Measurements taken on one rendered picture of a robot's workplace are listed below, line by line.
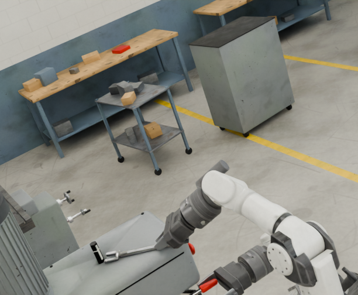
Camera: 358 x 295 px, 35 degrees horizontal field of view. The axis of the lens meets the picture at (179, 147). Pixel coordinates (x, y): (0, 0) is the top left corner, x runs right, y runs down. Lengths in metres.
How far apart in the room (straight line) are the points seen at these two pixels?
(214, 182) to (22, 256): 0.51
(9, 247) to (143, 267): 0.35
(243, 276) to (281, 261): 0.38
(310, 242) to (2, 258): 0.72
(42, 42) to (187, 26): 2.28
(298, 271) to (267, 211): 0.16
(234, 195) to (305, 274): 0.25
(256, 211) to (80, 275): 0.54
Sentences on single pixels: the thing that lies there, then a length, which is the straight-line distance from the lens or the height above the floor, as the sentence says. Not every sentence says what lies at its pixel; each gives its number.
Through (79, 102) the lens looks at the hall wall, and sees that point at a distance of 8.43.
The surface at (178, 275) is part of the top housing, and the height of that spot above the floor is 1.80.
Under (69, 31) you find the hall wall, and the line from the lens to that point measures 8.28.
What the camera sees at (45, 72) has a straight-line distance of 7.68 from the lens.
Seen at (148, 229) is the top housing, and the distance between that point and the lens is 1.67.
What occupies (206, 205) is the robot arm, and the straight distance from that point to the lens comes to 1.44.
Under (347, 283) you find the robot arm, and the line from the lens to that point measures 1.81.
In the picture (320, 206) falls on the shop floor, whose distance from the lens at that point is 4.91.
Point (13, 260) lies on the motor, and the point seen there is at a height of 2.07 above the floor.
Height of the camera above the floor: 2.75
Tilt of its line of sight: 25 degrees down
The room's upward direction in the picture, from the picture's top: 19 degrees counter-clockwise
